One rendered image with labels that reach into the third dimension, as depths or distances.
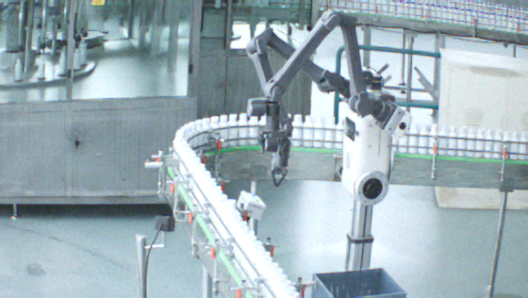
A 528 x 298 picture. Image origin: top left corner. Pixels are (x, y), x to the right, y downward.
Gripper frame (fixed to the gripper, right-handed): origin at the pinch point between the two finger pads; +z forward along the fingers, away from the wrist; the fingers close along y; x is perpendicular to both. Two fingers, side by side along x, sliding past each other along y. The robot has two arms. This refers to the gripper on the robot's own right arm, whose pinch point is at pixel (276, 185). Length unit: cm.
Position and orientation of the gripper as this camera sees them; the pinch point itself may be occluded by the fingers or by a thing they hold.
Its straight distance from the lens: 494.8
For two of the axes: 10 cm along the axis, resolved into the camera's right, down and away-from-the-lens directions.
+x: 9.8, 1.9, -0.1
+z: -1.9, 9.6, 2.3
